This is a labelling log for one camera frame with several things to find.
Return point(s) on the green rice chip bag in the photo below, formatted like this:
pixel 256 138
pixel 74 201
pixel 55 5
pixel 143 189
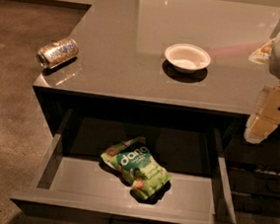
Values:
pixel 134 161

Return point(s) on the open grey top drawer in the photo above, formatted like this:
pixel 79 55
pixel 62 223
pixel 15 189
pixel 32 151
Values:
pixel 74 183

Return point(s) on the white paper bowl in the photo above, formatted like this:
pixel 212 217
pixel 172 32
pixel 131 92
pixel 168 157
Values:
pixel 187 58

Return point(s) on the dark grey counter cabinet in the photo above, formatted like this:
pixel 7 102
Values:
pixel 121 71

